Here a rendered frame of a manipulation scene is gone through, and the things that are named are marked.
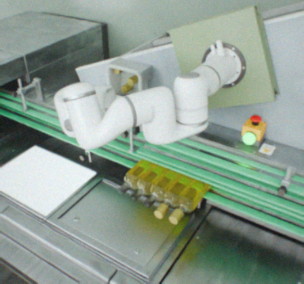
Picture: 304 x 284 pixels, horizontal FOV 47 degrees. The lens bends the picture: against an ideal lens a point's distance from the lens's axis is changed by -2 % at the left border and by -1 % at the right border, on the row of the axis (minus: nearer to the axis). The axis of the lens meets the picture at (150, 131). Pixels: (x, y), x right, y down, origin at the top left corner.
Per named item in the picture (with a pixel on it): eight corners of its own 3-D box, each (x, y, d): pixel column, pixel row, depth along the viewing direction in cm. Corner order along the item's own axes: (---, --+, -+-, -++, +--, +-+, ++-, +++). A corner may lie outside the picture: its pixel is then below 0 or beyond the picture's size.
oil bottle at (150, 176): (163, 163, 149) (134, 193, 134) (163, 153, 146) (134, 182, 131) (175, 168, 147) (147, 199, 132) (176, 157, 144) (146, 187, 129)
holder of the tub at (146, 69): (122, 112, 168) (112, 119, 162) (119, 57, 153) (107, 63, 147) (153, 122, 160) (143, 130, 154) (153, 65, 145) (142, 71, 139)
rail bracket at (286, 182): (285, 170, 119) (273, 193, 110) (290, 152, 115) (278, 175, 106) (297, 174, 117) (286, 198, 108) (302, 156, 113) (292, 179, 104)
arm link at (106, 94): (102, 129, 112) (123, 117, 132) (95, 88, 109) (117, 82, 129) (77, 131, 114) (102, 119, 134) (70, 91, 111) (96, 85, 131)
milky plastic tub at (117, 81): (120, 102, 165) (108, 111, 158) (117, 57, 152) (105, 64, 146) (152, 113, 157) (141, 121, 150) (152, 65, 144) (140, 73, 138)
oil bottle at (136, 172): (152, 158, 152) (122, 187, 137) (152, 147, 149) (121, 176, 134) (163, 163, 149) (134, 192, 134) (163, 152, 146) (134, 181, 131)
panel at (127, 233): (36, 147, 181) (-21, 185, 157) (34, 143, 179) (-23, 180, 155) (195, 218, 140) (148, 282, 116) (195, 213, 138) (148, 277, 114)
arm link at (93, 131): (128, 85, 88) (72, 100, 82) (142, 137, 90) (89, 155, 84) (110, 89, 100) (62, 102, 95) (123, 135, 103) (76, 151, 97)
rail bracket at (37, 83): (47, 95, 187) (13, 113, 171) (42, 66, 178) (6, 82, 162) (53, 97, 185) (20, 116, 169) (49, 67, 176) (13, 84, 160)
